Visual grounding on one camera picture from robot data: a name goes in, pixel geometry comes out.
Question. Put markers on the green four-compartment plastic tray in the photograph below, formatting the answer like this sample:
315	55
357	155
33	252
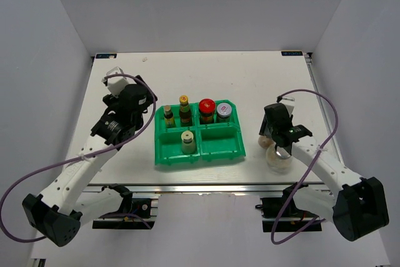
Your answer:
213	141

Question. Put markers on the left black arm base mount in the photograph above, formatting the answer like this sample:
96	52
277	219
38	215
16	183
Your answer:
133	213

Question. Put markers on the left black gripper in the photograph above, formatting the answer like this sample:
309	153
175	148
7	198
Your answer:
111	100

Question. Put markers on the yellow-capped white powder shaker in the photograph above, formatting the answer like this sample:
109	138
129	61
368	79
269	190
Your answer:
188	144

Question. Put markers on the pink-capped spice shaker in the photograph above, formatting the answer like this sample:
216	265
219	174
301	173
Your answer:
265	141

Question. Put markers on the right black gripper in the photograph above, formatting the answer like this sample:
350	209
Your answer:
264	130

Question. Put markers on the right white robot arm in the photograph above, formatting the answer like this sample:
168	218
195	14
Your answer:
355	205

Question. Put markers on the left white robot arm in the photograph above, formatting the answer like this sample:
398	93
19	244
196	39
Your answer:
56	211

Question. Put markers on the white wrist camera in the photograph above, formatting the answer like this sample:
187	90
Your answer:
117	84
286	105

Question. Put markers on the blue table label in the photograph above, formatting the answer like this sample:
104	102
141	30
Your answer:
105	56
291	53

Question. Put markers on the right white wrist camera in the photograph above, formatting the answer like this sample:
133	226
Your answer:
286	105

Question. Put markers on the white-lidded glass jar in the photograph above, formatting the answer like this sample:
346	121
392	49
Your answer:
223	112

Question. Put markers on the large silver-lidded glass jar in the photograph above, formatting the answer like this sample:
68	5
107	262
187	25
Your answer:
278	159

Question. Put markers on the left blue table label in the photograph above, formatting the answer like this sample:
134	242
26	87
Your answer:
105	56

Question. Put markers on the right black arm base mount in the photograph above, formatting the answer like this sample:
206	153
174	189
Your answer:
272	199

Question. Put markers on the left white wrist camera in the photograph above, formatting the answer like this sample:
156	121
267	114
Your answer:
117	84

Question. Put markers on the small brown-capped oil bottle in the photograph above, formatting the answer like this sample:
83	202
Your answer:
169	117

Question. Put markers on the yellow-capped green label sauce bottle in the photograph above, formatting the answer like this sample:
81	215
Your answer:
185	113

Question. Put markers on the red-lidded dark sauce jar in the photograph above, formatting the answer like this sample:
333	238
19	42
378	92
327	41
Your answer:
206	111

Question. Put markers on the aluminium table frame rail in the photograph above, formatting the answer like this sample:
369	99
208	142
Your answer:
325	109

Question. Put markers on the right blue table label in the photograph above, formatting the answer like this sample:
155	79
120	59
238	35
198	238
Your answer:
291	53

